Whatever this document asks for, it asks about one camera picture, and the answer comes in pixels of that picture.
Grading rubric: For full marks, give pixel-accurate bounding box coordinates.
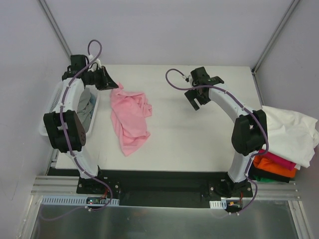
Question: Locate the slotted cable duct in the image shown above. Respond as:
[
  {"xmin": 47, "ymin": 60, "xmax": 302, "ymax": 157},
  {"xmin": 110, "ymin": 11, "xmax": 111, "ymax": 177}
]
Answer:
[
  {"xmin": 42, "ymin": 196, "xmax": 120, "ymax": 207},
  {"xmin": 209, "ymin": 200, "xmax": 227, "ymax": 210}
]

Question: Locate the right aluminium frame post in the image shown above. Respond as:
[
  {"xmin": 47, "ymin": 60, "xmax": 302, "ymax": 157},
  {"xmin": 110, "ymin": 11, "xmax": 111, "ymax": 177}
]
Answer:
[{"xmin": 251, "ymin": 0, "xmax": 302, "ymax": 74}]

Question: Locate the black t shirt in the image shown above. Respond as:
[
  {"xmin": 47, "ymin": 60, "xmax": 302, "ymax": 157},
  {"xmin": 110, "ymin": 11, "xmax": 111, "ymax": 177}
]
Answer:
[{"xmin": 249, "ymin": 165, "xmax": 291, "ymax": 183}]

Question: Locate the aluminium frame post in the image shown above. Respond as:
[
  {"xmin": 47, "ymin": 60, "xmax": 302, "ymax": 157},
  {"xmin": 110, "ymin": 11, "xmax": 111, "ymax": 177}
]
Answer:
[
  {"xmin": 37, "ymin": 0, "xmax": 72, "ymax": 65},
  {"xmin": 251, "ymin": 0, "xmax": 302, "ymax": 74}
]

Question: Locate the right slotted cable duct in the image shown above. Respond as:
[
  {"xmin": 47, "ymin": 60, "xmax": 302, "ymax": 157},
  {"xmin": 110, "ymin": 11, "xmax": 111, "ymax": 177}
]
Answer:
[{"xmin": 209, "ymin": 200, "xmax": 227, "ymax": 210}]

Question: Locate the orange t shirt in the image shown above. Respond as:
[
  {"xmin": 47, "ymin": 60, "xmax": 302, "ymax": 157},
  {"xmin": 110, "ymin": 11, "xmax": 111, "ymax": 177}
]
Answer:
[{"xmin": 253, "ymin": 155, "xmax": 297, "ymax": 178}]

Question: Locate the left slotted cable duct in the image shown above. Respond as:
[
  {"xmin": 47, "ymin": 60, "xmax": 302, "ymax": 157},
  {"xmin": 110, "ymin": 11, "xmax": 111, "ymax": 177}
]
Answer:
[{"xmin": 42, "ymin": 196, "xmax": 120, "ymax": 207}]

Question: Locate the light blue t shirt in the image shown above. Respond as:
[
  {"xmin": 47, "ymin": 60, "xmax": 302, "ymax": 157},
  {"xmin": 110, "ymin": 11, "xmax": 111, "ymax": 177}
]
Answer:
[{"xmin": 90, "ymin": 93, "xmax": 96, "ymax": 118}]

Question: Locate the magenta t shirt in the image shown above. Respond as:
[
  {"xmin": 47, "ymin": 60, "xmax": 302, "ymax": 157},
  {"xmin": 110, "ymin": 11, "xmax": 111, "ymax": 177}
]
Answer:
[{"xmin": 254, "ymin": 149, "xmax": 296, "ymax": 171}]

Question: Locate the white t shirt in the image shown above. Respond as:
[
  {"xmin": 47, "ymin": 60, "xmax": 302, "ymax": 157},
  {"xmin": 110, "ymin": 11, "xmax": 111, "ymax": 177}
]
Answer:
[{"xmin": 262, "ymin": 106, "xmax": 319, "ymax": 168}]

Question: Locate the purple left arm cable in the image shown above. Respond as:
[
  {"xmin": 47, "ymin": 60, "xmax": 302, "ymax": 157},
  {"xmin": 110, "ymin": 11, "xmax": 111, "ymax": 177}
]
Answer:
[{"xmin": 39, "ymin": 39, "xmax": 114, "ymax": 221}]

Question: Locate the left aluminium frame post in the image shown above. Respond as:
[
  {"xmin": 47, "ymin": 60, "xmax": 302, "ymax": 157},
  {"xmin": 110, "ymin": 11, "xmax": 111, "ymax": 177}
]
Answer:
[{"xmin": 37, "ymin": 0, "xmax": 72, "ymax": 65}]

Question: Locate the grey t shirt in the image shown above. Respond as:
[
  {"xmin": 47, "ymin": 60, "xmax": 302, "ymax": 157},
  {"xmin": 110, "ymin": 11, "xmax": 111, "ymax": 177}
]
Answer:
[{"xmin": 77, "ymin": 88, "xmax": 92, "ymax": 132}]

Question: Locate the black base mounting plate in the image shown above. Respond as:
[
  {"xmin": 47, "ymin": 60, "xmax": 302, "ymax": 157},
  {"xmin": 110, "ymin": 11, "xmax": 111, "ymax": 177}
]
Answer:
[{"xmin": 76, "ymin": 170, "xmax": 253, "ymax": 208}]

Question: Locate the pink t shirt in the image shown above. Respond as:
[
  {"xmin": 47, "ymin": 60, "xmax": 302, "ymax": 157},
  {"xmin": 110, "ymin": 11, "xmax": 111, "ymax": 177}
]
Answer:
[{"xmin": 110, "ymin": 83, "xmax": 153, "ymax": 156}]

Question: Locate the white plastic laundry basket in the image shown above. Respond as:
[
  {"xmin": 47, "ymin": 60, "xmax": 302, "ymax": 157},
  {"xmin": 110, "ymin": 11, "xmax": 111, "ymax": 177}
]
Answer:
[{"xmin": 38, "ymin": 81, "xmax": 101, "ymax": 138}]

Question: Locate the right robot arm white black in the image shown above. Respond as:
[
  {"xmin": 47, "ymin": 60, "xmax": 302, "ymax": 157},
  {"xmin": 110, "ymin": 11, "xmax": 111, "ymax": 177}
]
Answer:
[{"xmin": 184, "ymin": 67, "xmax": 267, "ymax": 197}]

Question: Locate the green t shirt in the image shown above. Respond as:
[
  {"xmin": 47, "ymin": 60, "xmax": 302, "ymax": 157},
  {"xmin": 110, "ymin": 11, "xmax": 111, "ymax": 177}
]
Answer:
[{"xmin": 253, "ymin": 175, "xmax": 276, "ymax": 183}]

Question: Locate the aluminium front rail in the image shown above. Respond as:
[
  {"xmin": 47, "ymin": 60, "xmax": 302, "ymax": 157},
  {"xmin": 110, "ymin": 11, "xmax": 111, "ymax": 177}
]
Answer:
[{"xmin": 31, "ymin": 176, "xmax": 301, "ymax": 201}]

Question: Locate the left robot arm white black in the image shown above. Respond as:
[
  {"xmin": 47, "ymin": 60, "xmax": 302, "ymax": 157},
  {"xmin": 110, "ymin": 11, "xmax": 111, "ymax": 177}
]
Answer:
[{"xmin": 43, "ymin": 55, "xmax": 119, "ymax": 194}]

